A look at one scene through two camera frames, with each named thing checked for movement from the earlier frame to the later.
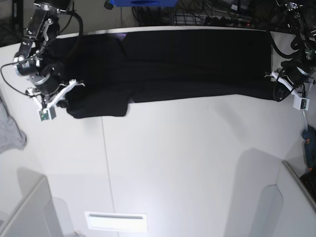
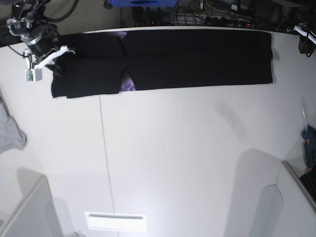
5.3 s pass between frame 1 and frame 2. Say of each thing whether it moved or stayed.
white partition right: stayed
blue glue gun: stayed
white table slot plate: stayed
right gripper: moved
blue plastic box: stayed
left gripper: moved
